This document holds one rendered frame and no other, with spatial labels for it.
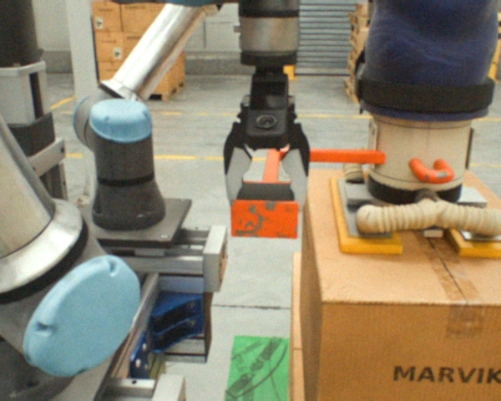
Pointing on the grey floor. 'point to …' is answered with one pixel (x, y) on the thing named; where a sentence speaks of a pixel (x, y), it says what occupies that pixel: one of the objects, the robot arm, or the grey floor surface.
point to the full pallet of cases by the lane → (139, 15)
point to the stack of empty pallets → (358, 27)
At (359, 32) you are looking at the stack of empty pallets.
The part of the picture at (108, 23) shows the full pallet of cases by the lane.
